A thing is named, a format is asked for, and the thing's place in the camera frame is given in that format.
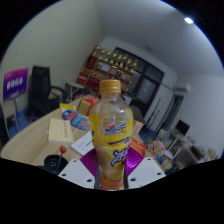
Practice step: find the black-framed glass door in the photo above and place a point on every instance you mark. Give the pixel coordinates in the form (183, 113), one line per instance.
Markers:
(146, 83)

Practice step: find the ceiling light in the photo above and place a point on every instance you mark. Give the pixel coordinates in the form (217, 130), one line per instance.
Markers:
(189, 20)

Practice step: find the red-ball stirring stick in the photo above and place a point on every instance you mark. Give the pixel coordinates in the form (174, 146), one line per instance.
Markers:
(62, 149)

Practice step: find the long wooden side desk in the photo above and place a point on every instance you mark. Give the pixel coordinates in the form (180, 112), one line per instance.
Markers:
(190, 151)

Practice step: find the yellow gift box, red ribbon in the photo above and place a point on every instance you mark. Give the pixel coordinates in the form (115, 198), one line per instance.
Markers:
(83, 107)

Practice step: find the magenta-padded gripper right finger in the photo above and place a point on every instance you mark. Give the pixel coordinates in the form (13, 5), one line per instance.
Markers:
(146, 171)

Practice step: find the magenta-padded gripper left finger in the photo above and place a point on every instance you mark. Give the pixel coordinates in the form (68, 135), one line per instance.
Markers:
(76, 173)

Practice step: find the purple sign board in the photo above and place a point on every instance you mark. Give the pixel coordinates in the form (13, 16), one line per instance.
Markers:
(15, 84)

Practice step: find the white wall air conditioner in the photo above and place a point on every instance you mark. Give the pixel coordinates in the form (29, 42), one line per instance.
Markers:
(181, 88)

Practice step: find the small upright tan card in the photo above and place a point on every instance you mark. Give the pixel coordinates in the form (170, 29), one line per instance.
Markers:
(138, 127)

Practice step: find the black microphone stand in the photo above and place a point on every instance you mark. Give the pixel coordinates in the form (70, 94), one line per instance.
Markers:
(153, 115)

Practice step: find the white booklet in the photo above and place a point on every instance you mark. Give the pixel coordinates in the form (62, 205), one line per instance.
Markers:
(81, 144)

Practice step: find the cream book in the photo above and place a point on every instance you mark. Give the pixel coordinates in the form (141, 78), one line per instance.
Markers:
(60, 131)

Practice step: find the orange book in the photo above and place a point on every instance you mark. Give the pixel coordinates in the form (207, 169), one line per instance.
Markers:
(138, 146)

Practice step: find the black office chair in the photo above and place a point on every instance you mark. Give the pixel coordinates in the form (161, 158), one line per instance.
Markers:
(40, 90)

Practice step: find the wooden shelf unit with trophies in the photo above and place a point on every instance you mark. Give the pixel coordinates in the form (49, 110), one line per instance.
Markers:
(106, 68)

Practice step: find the black computer monitor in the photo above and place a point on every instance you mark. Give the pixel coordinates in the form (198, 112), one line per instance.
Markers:
(182, 127)

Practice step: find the blue pamphlet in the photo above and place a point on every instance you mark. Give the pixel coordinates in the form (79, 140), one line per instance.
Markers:
(75, 119)

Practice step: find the pink flowers in white pot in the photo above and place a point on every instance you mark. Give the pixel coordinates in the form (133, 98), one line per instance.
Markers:
(156, 148)

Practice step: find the yellow-labelled orange drink bottle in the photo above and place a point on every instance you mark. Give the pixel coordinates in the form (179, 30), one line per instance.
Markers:
(111, 133)

